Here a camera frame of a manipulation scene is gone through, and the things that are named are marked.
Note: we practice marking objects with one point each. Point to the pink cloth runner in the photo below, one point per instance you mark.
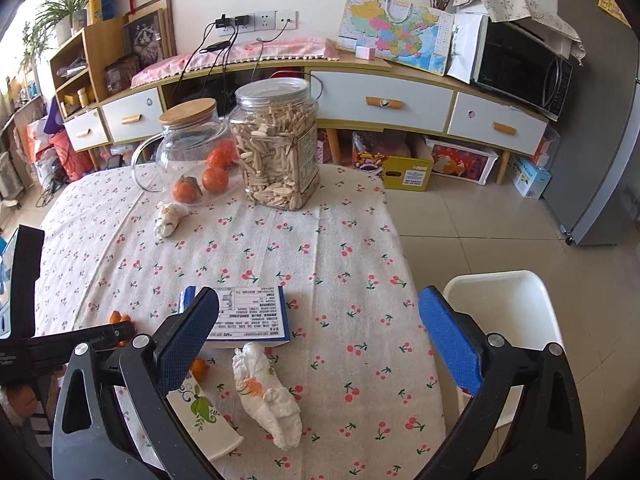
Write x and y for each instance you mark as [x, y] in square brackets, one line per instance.
[280, 50]

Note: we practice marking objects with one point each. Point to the colourful map board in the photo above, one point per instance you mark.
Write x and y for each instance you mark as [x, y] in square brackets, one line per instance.
[390, 30]

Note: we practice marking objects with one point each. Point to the clear plastic jar of seeds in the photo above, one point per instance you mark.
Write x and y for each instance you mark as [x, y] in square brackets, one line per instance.
[275, 160]

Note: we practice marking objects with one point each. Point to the small white drawer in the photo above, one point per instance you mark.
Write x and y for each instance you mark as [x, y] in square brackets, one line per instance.
[87, 130]

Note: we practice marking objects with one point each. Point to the light blue cardboard box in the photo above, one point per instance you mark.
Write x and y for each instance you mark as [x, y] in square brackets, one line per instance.
[530, 177]

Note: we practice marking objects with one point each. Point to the grey refrigerator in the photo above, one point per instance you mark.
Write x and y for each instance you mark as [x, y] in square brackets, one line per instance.
[600, 135]

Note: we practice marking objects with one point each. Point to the orange peel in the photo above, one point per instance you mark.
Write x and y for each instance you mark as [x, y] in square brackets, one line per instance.
[201, 369]
[119, 318]

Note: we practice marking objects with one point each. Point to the green potted plant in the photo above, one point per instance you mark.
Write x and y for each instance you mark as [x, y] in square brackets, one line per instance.
[62, 10]

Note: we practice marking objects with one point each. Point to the glass jar with wooden lid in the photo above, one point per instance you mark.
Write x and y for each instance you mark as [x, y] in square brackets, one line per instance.
[190, 135]

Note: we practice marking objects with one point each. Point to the yellow cardboard box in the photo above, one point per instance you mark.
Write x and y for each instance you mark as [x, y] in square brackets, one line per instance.
[400, 170]

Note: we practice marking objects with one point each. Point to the floral cloth cover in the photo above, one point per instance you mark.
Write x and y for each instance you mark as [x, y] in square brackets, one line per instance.
[515, 5]

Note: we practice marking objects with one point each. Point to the framed cat picture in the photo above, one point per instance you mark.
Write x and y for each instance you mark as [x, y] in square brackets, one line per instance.
[147, 35]

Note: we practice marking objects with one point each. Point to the white paper bag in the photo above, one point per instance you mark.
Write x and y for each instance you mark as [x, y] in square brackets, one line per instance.
[465, 47]

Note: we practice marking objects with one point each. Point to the purple cloth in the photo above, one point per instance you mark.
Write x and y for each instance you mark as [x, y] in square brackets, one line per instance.
[52, 117]

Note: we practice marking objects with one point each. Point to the black microwave oven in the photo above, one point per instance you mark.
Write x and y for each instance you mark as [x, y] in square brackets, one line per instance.
[520, 70]

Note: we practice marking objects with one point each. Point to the white wall outlets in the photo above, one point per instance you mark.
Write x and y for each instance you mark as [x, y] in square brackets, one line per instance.
[265, 21]

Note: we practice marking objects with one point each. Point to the cherry print tablecloth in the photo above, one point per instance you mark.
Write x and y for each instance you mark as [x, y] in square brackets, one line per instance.
[325, 260]

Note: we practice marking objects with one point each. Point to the wide white drawer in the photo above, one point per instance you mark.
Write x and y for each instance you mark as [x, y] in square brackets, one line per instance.
[345, 102]

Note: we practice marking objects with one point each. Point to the white plastic bin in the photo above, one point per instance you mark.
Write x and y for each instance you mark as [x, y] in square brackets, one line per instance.
[505, 320]

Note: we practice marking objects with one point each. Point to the yellow bottle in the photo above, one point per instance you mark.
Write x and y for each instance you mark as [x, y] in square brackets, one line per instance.
[95, 5]

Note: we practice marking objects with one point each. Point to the white patterned tissue pack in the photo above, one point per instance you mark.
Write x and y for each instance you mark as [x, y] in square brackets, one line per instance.
[205, 415]

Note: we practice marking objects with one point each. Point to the white drawer with round hole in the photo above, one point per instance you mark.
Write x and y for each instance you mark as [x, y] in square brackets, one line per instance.
[132, 115]
[480, 127]

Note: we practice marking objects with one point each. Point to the orange fruit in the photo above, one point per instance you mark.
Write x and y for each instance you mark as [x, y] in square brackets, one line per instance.
[183, 191]
[222, 154]
[215, 179]

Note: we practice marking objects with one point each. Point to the wooden cabinet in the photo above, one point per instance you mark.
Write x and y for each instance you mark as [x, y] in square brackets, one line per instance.
[95, 55]

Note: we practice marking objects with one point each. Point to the red and white gift box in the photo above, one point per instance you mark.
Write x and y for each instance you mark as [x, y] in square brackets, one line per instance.
[462, 160]

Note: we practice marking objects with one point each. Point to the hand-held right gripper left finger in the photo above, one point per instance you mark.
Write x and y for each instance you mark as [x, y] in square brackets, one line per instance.
[185, 345]

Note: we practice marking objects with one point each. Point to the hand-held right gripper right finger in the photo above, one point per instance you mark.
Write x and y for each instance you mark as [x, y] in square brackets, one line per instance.
[450, 340]

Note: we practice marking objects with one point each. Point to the yellow paper note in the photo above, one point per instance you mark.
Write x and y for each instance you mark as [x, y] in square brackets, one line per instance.
[611, 2]

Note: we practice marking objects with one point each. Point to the person's left hand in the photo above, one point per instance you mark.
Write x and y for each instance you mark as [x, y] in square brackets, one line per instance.
[22, 399]

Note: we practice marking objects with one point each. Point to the tissue with orange print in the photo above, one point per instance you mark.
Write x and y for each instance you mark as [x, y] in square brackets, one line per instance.
[270, 405]

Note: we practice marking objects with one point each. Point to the person's checked clothing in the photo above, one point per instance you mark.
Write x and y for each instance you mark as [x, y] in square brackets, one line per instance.
[42, 417]

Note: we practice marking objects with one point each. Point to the small white tissue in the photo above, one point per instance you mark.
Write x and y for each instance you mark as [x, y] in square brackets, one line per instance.
[167, 220]

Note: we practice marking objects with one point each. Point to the small white box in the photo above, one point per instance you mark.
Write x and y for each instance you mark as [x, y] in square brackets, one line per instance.
[365, 53]

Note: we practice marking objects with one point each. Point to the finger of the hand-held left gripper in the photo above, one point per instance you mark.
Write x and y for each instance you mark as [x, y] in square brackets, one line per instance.
[100, 336]
[25, 275]

